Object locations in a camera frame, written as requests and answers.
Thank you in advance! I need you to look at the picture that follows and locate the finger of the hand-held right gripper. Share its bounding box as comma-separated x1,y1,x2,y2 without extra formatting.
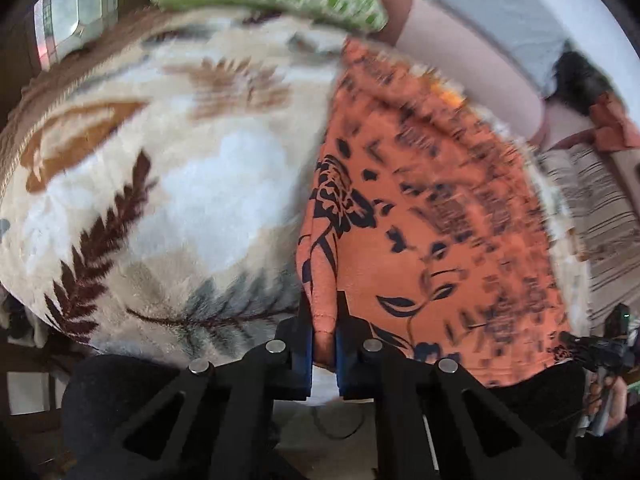
559,331,596,363

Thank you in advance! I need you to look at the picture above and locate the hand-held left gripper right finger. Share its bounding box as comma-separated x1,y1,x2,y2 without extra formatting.
335,291,576,480

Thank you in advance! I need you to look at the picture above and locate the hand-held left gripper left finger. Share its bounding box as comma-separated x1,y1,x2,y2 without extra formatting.
95,291,315,480

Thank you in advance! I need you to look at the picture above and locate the orange floral cloth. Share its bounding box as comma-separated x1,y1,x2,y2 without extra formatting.
295,37,573,386

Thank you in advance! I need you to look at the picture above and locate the person's right hand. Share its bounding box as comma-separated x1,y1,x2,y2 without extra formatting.
585,375,630,433

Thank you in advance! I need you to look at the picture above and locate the dark cloth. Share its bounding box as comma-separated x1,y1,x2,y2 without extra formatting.
492,360,588,480
60,355,201,480

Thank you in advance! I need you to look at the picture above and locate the striped bed sheet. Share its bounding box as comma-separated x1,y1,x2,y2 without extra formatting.
537,142,640,331

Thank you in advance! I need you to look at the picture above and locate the leaf print blanket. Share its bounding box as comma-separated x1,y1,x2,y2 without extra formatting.
0,7,596,396

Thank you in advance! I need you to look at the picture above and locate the crumpled orange cloth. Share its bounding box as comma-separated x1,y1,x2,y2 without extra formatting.
590,92,640,153

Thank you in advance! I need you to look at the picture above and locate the thin black cable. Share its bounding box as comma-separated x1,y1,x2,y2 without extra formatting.
310,405,373,442

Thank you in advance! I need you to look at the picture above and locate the window with wooden frame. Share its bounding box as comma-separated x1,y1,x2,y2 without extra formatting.
32,0,121,71

